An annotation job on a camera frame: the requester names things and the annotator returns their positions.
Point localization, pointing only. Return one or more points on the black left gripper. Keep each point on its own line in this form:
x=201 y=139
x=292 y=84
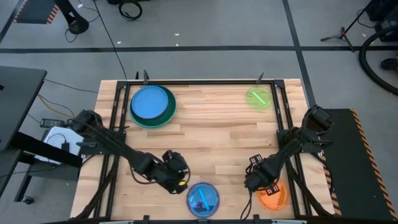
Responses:
x=174 y=171

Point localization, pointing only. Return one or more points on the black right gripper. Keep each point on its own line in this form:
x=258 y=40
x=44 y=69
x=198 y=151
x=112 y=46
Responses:
x=259 y=177

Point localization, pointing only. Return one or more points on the dark green plastic plate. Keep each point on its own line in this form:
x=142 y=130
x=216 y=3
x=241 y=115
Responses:
x=168 y=116

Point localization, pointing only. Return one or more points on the blue opaque plastic plate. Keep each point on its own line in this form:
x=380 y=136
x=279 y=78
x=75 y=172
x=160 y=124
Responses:
x=149 y=102

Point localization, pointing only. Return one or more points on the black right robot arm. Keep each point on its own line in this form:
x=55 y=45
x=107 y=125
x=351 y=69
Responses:
x=298 y=140

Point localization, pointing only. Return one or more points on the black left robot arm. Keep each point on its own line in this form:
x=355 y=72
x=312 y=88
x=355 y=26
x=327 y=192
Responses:
x=118 y=144

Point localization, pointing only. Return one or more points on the light green translucent plastic plate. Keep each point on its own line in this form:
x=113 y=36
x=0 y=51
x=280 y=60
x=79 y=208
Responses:
x=262 y=91

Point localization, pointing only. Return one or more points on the black platform with hazard edge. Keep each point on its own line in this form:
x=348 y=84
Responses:
x=357 y=161

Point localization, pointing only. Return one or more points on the small black plug adapter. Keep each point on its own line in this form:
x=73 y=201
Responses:
x=65 y=147

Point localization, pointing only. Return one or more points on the black power adapter brick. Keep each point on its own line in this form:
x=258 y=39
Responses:
x=51 y=123

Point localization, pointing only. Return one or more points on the small black floor object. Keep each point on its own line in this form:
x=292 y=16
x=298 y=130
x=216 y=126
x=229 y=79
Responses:
x=28 y=200

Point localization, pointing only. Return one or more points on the black tripod stand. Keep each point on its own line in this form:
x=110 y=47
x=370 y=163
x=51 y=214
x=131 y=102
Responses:
x=342 y=34

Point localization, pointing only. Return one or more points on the black shoe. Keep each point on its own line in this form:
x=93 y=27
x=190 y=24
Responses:
x=389 y=63

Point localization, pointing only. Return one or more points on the dark grey desk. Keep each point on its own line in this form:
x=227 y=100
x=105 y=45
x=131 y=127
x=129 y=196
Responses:
x=17 y=102

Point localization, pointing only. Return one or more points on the black curved stand base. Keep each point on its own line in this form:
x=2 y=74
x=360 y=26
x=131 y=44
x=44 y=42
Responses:
x=74 y=23

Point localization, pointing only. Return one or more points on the black equipment box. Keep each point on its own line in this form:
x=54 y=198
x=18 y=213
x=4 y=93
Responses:
x=385 y=15

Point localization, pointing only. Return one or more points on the black mat with hazard stripes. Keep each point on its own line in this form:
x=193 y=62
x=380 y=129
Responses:
x=34 y=11

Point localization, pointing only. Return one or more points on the black frame clamp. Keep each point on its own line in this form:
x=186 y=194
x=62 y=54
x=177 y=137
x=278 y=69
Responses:
x=260 y=78
x=145 y=77

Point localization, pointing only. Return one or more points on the black aluminium table frame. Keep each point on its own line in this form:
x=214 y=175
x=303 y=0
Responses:
x=202 y=82

